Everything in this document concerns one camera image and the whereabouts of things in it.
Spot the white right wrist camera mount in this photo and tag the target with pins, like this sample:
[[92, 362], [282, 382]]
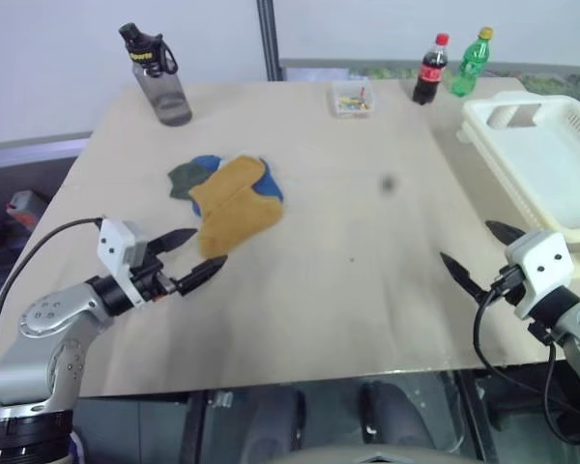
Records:
[[541, 261]]

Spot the green yellow-capped soda bottle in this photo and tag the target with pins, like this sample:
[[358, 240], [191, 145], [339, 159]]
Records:
[[469, 67]]

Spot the red and grey device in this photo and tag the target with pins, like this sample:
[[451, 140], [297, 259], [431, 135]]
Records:
[[26, 205]]

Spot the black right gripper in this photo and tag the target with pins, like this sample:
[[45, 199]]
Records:
[[510, 282]]

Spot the mustard yellow cloth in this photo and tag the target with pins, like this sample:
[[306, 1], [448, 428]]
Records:
[[237, 208]]

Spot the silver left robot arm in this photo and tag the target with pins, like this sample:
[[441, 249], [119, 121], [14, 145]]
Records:
[[43, 333]]

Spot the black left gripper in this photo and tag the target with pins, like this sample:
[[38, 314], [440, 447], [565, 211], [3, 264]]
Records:
[[152, 282]]

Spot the dark window frame post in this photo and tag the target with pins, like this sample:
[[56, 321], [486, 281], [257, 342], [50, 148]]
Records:
[[269, 38]]

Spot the clear small plastic box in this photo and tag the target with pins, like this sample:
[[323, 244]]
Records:
[[353, 99]]

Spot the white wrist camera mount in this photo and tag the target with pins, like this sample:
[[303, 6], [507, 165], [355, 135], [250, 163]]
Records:
[[541, 261], [113, 241]]

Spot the dark green cloth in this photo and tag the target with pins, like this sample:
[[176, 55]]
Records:
[[183, 179]]

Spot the grey black-capped water bottle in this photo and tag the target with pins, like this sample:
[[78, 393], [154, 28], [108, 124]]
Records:
[[166, 87]]

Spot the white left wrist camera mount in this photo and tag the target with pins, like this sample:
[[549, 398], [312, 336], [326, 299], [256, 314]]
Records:
[[113, 241]]

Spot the white plastic dish rack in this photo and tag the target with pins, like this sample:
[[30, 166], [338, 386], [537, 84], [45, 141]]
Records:
[[546, 159]]

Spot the red-capped cola bottle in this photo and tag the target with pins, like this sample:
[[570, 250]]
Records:
[[429, 72]]

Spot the blue cloth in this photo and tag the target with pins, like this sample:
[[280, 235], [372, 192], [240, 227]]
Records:
[[270, 186]]

